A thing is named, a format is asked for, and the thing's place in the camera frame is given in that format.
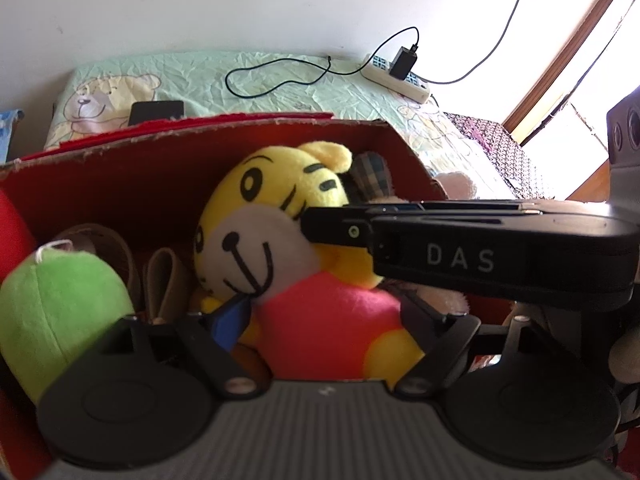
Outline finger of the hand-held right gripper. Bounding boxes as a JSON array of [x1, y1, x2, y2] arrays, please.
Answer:
[[300, 200, 621, 251]]

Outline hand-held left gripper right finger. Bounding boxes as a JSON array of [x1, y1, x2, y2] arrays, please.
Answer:
[[389, 286, 546, 397]]

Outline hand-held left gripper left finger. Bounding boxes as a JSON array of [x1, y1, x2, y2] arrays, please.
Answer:
[[87, 295, 271, 402]]

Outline white rabbit plush checked ears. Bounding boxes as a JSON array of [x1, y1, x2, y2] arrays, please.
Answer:
[[350, 151, 478, 206]]

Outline yellow tiger plush toy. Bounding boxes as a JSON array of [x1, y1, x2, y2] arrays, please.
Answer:
[[192, 141, 426, 381]]

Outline pink teddy bear plush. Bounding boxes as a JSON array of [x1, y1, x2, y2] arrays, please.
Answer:
[[50, 223, 191, 323]]

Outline red cardboard box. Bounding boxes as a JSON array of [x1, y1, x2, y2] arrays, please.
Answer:
[[0, 112, 506, 480]]

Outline green plush toy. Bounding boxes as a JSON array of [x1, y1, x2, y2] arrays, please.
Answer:
[[0, 240, 136, 406]]

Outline cream power strip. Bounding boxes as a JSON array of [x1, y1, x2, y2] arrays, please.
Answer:
[[361, 54, 432, 105]]

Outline black charger adapter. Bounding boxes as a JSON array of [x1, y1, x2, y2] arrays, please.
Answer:
[[390, 46, 418, 81]]

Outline cartoon bear printed bedsheet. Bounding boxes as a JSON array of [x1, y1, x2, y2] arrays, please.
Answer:
[[45, 50, 516, 201]]

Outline black smartphone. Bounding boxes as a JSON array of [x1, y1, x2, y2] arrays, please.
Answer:
[[127, 100, 186, 127]]

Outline blue patterned cloth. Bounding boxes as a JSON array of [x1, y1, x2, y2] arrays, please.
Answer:
[[0, 109, 25, 136]]

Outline wooden window frame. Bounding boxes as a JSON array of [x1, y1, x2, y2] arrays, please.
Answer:
[[502, 0, 640, 201]]

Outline black charging cable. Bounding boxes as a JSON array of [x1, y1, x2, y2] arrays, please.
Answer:
[[225, 27, 421, 98]]

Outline grey power cable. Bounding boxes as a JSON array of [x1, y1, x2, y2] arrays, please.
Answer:
[[425, 0, 548, 86]]

